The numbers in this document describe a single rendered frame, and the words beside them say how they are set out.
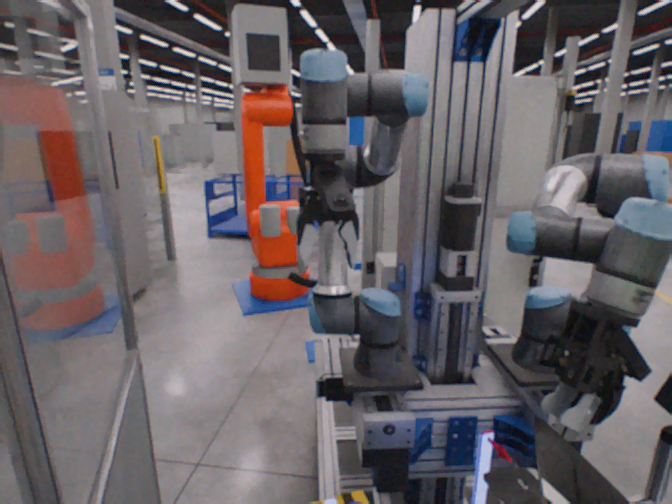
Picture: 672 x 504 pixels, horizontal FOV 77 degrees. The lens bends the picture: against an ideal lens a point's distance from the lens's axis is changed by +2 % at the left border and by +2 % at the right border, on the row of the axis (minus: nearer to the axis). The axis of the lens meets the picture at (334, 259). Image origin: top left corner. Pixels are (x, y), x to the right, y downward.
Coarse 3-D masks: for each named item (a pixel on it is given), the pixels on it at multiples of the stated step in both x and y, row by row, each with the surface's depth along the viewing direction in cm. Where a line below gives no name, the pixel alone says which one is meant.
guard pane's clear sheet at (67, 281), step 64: (0, 0) 64; (0, 64) 62; (64, 64) 95; (0, 128) 60; (64, 128) 91; (0, 192) 58; (64, 192) 87; (64, 256) 83; (64, 320) 79; (0, 384) 53; (64, 384) 76; (0, 448) 52; (64, 448) 73
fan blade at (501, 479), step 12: (504, 468) 67; (516, 468) 68; (528, 468) 69; (492, 480) 63; (504, 480) 64; (528, 480) 65; (504, 492) 61; (516, 492) 62; (528, 492) 63; (540, 492) 63
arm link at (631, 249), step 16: (624, 208) 58; (640, 208) 55; (656, 208) 54; (624, 224) 57; (640, 224) 55; (656, 224) 54; (608, 240) 59; (624, 240) 56; (640, 240) 55; (656, 240) 54; (608, 256) 58; (624, 256) 56; (640, 256) 55; (656, 256) 55; (608, 272) 57; (624, 272) 56; (640, 272) 55; (656, 272) 55; (656, 288) 56
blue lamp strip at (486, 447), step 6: (486, 438) 76; (492, 438) 77; (486, 444) 77; (486, 450) 77; (480, 456) 77; (486, 456) 78; (480, 462) 78; (486, 462) 78; (480, 468) 78; (486, 468) 78; (480, 474) 78; (480, 480) 79; (480, 486) 79; (486, 486) 80; (480, 492) 80; (480, 498) 80
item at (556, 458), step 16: (544, 432) 42; (544, 448) 40; (560, 448) 42; (544, 464) 38; (560, 464) 39; (576, 464) 41; (544, 480) 36; (560, 480) 37; (576, 480) 39; (592, 480) 41; (544, 496) 34; (576, 496) 37; (592, 496) 38; (608, 496) 40
